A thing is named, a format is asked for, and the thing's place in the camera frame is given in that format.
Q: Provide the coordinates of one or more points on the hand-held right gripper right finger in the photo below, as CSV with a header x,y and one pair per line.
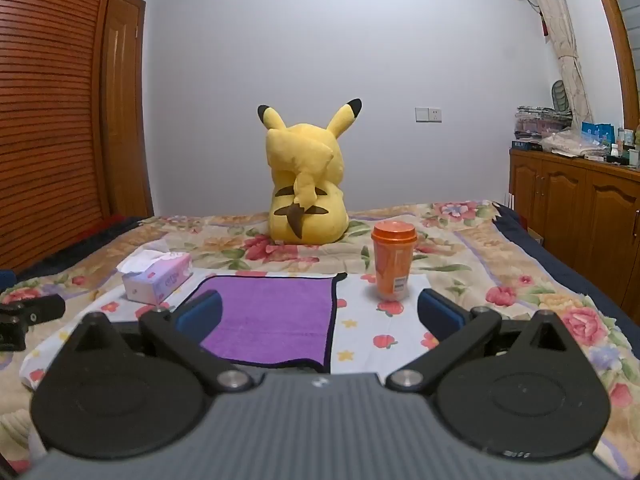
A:
x,y
441,311

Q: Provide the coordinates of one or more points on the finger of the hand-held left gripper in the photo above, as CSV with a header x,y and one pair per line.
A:
x,y
35,310

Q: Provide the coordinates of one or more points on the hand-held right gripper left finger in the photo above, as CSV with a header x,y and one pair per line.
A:
x,y
200,315

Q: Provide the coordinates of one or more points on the purple towel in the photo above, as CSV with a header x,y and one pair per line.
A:
x,y
270,310

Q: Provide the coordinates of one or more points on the pink tissue box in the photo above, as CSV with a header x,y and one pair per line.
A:
x,y
160,280

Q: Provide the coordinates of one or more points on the orange lidded cup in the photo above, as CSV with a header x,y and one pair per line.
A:
x,y
393,265

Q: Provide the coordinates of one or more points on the white fruit print cloth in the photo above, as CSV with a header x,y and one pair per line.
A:
x,y
362,322

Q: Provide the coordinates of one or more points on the wooden cabinet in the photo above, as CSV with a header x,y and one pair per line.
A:
x,y
575,200

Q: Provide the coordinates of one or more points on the yellow plush toy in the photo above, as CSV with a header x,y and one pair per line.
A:
x,y
305,175

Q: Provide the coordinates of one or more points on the dark flat box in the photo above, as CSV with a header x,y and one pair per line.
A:
x,y
525,145

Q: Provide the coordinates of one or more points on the louvered wooden wardrobe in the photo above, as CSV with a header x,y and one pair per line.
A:
x,y
50,110

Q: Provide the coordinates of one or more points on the beige cloth pile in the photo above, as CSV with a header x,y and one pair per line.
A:
x,y
570,142

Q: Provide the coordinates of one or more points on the stack of folded fabrics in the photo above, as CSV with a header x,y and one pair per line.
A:
x,y
542,122

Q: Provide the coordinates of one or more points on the wooden door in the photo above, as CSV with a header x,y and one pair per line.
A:
x,y
125,110

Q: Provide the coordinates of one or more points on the small white bottle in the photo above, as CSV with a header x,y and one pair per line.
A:
x,y
615,151

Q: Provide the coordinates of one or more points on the blue printed box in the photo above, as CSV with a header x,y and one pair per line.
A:
x,y
599,132

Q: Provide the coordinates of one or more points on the white cup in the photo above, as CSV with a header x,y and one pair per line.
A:
x,y
634,157

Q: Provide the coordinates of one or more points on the beige patterned curtain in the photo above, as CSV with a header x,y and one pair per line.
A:
x,y
565,45

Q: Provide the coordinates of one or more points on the red hanging ornament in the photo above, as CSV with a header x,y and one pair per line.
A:
x,y
545,25

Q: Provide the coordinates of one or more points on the white wall switch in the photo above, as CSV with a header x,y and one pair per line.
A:
x,y
428,114

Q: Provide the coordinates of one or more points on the wooden window frame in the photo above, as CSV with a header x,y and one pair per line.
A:
x,y
618,35

